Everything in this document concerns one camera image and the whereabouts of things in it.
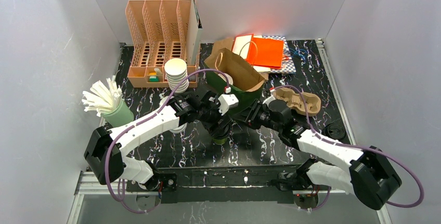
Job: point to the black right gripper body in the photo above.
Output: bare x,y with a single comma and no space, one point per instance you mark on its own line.
248,115

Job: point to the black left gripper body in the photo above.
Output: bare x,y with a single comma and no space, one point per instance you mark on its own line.
216,121

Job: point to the single black cup lid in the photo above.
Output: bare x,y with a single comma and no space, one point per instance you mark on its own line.
220,133

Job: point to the green paper bag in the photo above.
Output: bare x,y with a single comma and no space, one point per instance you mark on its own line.
248,83

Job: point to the green paper cup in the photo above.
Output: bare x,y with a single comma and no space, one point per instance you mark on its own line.
220,140

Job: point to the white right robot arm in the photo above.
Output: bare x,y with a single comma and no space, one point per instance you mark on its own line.
363,173

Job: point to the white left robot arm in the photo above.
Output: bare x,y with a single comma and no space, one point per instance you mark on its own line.
107,150

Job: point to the white cup lid stack front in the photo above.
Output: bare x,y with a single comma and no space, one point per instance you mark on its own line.
178,129

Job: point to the white cup lid stack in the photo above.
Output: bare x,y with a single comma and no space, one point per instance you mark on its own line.
165,101
178,129

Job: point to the stack of pulp cup carriers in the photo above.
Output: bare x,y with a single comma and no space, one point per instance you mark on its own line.
301,103

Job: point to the white cup lid stack back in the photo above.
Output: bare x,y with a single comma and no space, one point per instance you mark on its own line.
165,101

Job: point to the stack of white paper cups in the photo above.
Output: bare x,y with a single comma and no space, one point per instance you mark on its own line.
175,72

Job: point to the checkered blue white bag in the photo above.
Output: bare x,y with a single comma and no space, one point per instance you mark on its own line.
287,64

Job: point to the brown kraft paper bag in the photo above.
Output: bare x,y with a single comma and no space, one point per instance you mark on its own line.
224,43

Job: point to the orange paper bag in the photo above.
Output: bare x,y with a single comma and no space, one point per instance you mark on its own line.
263,53

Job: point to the stack of black cup lids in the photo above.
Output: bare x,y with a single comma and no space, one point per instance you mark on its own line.
335,131

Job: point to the green straw holder cup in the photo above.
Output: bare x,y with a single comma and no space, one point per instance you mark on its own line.
122,115

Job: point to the peach plastic file organizer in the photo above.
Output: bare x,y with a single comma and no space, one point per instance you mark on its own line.
162,30

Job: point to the bundle of white wrapped straws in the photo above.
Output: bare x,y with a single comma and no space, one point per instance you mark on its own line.
101,98

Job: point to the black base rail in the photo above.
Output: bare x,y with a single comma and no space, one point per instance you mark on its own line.
271,183

